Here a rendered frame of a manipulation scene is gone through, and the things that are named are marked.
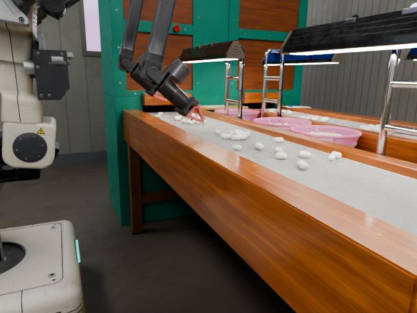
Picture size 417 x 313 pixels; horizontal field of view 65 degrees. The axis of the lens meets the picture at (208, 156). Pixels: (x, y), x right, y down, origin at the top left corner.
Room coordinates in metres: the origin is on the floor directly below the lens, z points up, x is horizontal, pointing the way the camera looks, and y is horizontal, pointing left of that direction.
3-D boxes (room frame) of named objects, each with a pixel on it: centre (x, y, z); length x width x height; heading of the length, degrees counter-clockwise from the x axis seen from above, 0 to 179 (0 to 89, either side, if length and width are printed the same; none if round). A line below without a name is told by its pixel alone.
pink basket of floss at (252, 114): (1.94, -0.16, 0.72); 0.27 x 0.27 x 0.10
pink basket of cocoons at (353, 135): (1.29, -0.46, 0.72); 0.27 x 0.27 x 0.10
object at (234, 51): (1.67, 0.02, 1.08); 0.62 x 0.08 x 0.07; 24
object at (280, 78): (1.87, -0.42, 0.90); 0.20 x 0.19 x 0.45; 24
